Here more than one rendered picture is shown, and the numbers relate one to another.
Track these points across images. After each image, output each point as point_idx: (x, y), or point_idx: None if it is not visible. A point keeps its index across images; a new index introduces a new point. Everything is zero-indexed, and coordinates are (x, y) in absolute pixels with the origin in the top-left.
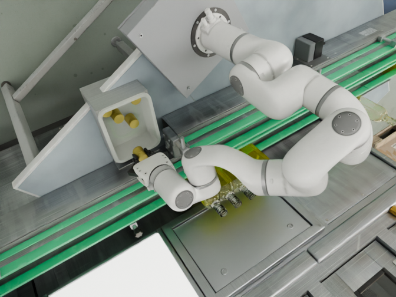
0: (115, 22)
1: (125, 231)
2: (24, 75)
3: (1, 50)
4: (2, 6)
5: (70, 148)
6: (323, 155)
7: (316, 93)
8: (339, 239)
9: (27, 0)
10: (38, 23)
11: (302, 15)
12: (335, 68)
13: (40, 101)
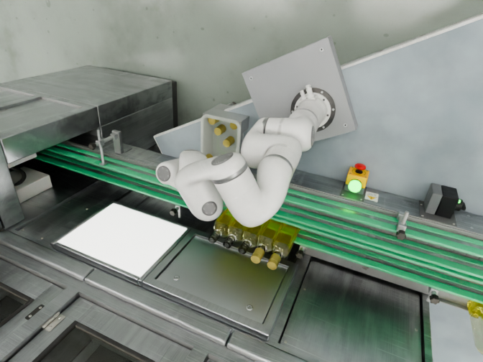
0: None
1: (182, 217)
2: None
3: (243, 82)
4: (259, 55)
5: (190, 134)
6: (192, 169)
7: (267, 153)
8: (263, 354)
9: (275, 58)
10: None
11: (448, 161)
12: (449, 238)
13: None
